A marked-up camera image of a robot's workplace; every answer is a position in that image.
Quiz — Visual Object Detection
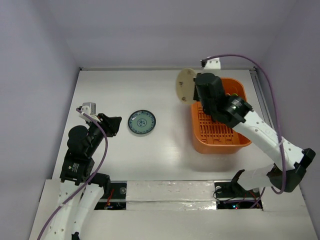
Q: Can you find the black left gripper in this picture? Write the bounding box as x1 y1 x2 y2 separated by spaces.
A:
86 112 122 155

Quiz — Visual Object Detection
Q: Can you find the cream floral plate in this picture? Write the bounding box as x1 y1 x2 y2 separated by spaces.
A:
175 68 197 105

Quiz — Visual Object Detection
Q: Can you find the blue patterned plate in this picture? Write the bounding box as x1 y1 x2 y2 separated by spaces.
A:
127 109 157 137

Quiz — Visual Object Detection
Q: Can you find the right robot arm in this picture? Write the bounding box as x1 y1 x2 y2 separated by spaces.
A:
193 72 316 196

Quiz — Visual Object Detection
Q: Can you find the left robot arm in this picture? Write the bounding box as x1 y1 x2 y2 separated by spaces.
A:
37 112 122 240

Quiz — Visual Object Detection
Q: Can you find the orange plastic dish rack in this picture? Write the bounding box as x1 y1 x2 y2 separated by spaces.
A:
191 77 253 155

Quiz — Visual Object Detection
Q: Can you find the white front panel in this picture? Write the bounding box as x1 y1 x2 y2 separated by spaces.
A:
28 178 320 240

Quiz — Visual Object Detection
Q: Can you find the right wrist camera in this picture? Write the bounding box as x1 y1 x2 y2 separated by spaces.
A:
201 57 221 75

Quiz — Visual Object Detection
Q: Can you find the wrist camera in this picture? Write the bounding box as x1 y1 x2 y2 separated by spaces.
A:
76 102 99 121
201 57 221 75

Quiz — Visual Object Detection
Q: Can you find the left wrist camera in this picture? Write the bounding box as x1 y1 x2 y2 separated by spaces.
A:
76 102 99 121

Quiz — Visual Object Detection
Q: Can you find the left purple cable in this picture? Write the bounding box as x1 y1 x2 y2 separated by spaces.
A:
36 109 110 240

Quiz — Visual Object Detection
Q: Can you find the purple cable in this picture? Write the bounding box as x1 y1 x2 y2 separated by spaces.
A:
36 109 110 240
202 53 288 210

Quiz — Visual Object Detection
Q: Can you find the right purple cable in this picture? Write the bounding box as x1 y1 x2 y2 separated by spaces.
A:
202 53 288 210

